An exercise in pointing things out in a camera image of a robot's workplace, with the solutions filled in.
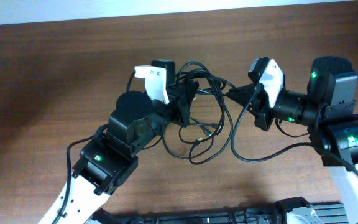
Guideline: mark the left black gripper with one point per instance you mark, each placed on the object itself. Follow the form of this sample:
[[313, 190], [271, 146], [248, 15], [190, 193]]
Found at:
[[178, 102]]

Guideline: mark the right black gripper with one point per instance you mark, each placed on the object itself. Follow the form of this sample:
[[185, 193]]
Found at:
[[261, 112]]

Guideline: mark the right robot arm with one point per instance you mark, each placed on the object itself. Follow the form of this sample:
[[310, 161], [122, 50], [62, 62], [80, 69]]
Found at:
[[326, 109]]

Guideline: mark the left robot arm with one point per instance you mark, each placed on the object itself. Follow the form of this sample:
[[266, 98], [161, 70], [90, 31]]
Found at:
[[109, 156]]

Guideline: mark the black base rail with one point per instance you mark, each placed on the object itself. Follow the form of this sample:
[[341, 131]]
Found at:
[[290, 210]]

